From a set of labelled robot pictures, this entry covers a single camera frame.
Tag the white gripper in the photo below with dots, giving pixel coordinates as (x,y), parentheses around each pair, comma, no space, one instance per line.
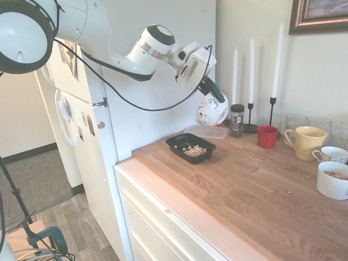
(201,65)

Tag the white patterned ceramic bowl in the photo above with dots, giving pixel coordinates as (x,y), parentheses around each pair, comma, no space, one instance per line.
(212,114)

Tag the black plastic food box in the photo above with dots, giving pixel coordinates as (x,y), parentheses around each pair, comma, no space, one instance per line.
(201,159)

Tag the cereal in white mug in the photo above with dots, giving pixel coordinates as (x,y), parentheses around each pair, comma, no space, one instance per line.
(337,175)

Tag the black candle holder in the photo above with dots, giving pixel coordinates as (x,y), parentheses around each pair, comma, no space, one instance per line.
(228,124)
(272,108)
(250,126)

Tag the spice jar with black lid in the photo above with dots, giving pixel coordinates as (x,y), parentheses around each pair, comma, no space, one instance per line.
(237,122)

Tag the clear plastic lid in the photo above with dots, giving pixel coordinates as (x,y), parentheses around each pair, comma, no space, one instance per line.
(214,133)

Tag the medium white taper candle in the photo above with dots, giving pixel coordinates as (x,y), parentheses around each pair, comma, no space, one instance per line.
(252,70)

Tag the tall white taper candle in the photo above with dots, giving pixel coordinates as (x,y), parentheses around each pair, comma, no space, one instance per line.
(277,59)

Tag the red mug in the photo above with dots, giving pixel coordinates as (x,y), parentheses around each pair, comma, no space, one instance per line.
(267,138)

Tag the white refrigerator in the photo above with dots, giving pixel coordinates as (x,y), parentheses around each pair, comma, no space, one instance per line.
(136,125)

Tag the yellow mug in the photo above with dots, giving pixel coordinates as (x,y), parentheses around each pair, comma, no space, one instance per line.
(310,144)

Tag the round copper knob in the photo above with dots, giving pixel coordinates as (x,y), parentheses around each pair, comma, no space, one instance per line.
(101,125)

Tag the brown oval fridge magnet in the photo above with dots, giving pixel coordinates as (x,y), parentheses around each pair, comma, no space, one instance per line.
(89,121)

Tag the round white fridge magnet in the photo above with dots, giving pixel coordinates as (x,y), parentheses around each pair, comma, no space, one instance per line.
(83,118)

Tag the framed picture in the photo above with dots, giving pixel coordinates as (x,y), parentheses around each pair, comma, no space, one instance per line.
(318,16)

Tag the small rectangular photo magnet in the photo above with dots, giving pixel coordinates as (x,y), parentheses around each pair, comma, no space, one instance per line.
(80,133)

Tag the white cup with blue pattern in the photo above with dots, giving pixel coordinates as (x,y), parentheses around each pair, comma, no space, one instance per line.
(333,157)

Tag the large fridge photo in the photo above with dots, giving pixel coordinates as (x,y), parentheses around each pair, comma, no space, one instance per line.
(72,62)

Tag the small fridge photo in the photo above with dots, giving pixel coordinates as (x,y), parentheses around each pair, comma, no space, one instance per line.
(62,54)

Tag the white cabinet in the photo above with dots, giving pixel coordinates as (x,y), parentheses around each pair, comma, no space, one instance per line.
(152,231)

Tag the large white mug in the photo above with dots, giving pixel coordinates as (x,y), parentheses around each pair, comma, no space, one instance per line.
(330,187)

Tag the green clamp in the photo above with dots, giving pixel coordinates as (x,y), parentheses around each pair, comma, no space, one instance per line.
(54,236)

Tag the wooden board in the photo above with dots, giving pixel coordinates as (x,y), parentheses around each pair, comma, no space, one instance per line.
(19,233)

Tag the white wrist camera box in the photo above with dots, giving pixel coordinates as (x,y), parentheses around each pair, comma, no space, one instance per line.
(187,51)

